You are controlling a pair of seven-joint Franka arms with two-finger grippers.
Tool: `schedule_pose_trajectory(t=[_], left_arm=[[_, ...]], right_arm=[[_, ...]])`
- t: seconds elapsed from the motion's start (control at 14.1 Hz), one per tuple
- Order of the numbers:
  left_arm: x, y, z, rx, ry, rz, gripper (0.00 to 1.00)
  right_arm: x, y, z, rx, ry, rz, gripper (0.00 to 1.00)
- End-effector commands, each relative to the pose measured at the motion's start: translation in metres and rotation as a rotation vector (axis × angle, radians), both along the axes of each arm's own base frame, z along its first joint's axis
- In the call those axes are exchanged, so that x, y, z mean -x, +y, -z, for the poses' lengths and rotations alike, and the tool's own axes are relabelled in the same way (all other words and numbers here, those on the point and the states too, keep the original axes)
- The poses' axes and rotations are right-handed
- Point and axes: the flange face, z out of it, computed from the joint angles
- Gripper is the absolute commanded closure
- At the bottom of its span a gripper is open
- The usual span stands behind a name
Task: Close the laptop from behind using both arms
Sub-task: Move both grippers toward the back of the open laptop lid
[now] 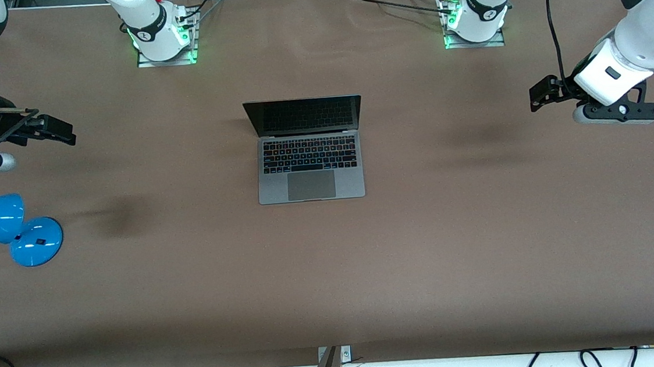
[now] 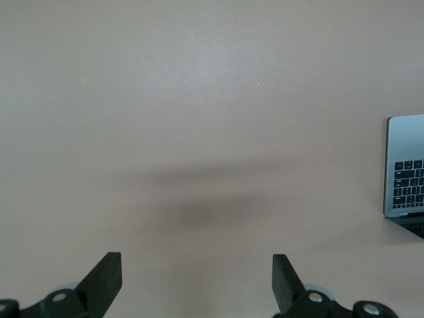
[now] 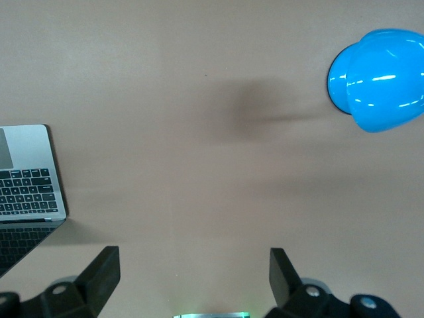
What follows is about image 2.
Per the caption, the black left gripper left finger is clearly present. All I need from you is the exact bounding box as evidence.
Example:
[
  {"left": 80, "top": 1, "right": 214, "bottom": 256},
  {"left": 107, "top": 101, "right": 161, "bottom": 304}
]
[{"left": 0, "top": 252, "right": 123, "bottom": 318}]

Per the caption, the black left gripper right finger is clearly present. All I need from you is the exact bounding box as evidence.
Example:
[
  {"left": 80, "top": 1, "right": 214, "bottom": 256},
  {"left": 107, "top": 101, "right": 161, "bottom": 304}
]
[{"left": 272, "top": 254, "right": 397, "bottom": 318}]

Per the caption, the silver laptop with black keyboard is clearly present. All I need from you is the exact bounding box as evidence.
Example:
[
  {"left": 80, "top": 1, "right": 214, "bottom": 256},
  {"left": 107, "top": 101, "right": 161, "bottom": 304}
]
[{"left": 383, "top": 113, "right": 424, "bottom": 240}]

